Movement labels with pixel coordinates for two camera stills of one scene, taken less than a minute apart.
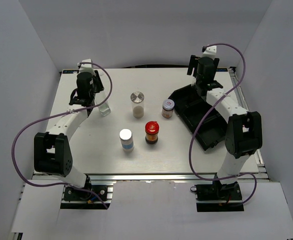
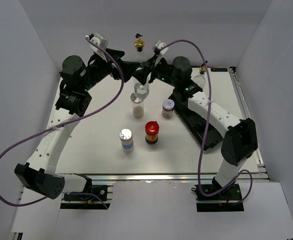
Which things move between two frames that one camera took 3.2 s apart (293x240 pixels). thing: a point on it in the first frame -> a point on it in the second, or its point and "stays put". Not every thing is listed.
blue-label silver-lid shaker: (126, 139) stays put
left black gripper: (97, 80) -> (128, 67)
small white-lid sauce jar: (167, 109) stays put
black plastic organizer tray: (192, 108) stays put
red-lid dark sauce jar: (151, 131) stays put
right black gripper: (193, 63) -> (142, 74)
